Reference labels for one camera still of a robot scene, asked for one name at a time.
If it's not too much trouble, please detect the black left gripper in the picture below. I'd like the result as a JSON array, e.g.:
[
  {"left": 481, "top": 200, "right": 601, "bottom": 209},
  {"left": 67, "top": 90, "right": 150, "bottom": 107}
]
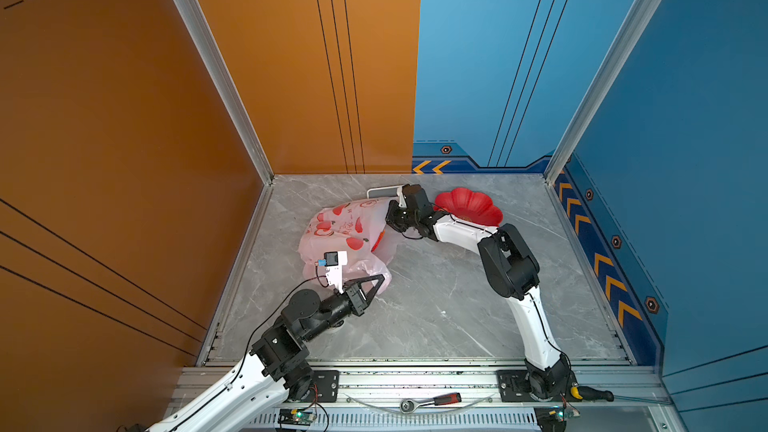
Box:
[{"left": 303, "top": 275, "right": 383, "bottom": 347}]

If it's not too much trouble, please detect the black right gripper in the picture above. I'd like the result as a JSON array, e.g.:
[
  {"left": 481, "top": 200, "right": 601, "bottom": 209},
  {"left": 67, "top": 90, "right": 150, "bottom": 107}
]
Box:
[{"left": 370, "top": 199, "right": 420, "bottom": 233}]

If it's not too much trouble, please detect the pink printed plastic bag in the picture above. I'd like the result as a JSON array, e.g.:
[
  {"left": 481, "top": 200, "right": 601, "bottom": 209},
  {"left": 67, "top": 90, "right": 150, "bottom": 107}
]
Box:
[{"left": 298, "top": 198, "right": 404, "bottom": 292}]

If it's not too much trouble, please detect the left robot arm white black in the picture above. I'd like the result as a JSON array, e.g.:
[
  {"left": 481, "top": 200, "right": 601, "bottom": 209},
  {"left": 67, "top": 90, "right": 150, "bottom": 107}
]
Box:
[{"left": 128, "top": 274, "right": 385, "bottom": 431}]

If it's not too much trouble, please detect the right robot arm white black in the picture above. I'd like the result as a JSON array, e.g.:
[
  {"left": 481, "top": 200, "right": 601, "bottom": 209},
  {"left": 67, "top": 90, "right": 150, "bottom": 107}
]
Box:
[{"left": 386, "top": 184, "right": 574, "bottom": 401}]

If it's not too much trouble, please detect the white grey tissue box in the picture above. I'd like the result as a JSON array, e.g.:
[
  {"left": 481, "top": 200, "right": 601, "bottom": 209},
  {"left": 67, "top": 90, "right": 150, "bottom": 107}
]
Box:
[{"left": 366, "top": 185, "right": 404, "bottom": 200}]

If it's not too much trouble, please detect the red flower-shaped plate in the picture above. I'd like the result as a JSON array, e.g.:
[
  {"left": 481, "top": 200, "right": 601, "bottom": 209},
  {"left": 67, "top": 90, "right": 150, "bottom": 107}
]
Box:
[{"left": 433, "top": 187, "right": 504, "bottom": 226}]

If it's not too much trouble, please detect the left green circuit board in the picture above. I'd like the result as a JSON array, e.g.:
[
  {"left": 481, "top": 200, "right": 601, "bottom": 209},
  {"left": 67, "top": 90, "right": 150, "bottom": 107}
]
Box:
[{"left": 276, "top": 409, "right": 318, "bottom": 431}]

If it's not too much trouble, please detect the green circuit board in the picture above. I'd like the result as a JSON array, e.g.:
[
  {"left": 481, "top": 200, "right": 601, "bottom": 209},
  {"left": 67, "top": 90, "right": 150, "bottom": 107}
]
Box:
[
  {"left": 276, "top": 409, "right": 318, "bottom": 431},
  {"left": 534, "top": 407, "right": 581, "bottom": 432}
]

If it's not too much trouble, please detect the right green circuit board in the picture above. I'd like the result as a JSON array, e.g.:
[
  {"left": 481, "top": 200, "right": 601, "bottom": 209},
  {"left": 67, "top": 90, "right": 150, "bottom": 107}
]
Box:
[{"left": 534, "top": 407, "right": 581, "bottom": 432}]

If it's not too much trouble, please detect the yellow black screwdriver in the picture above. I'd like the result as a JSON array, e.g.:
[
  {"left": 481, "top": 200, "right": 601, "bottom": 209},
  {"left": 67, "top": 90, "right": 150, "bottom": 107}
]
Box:
[{"left": 570, "top": 385, "right": 615, "bottom": 402}]

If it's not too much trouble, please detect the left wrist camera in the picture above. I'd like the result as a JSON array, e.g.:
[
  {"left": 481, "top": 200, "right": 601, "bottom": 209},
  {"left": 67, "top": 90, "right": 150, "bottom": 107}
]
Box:
[{"left": 316, "top": 251, "right": 348, "bottom": 292}]

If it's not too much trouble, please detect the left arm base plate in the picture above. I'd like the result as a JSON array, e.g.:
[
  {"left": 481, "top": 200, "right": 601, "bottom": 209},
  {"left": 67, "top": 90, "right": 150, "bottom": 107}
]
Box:
[{"left": 301, "top": 369, "right": 340, "bottom": 404}]

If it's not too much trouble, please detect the red handled ratchet wrench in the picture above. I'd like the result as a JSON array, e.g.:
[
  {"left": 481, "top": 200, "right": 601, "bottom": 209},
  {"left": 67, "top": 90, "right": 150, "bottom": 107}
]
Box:
[{"left": 399, "top": 392, "right": 462, "bottom": 414}]

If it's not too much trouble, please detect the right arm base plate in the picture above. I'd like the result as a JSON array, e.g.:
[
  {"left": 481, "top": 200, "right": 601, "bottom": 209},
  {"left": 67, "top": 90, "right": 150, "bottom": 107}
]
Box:
[{"left": 496, "top": 370, "right": 578, "bottom": 402}]

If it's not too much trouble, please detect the aluminium front rail frame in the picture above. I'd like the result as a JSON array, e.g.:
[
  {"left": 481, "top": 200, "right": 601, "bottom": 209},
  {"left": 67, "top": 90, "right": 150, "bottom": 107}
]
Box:
[{"left": 157, "top": 359, "right": 686, "bottom": 432}]

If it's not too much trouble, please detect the right aluminium corner post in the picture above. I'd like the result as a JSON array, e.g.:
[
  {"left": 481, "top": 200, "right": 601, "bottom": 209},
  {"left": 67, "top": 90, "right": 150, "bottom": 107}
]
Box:
[{"left": 543, "top": 0, "right": 662, "bottom": 186}]

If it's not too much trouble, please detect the aluminium corner post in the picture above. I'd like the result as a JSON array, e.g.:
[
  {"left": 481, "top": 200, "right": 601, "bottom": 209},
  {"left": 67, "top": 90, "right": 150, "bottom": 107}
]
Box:
[
  {"left": 173, "top": 0, "right": 274, "bottom": 186},
  {"left": 543, "top": 0, "right": 662, "bottom": 186}
]

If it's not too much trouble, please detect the left aluminium corner post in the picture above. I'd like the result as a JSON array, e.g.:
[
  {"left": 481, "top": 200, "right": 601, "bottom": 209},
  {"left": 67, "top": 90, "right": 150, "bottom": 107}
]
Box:
[{"left": 173, "top": 0, "right": 274, "bottom": 186}]

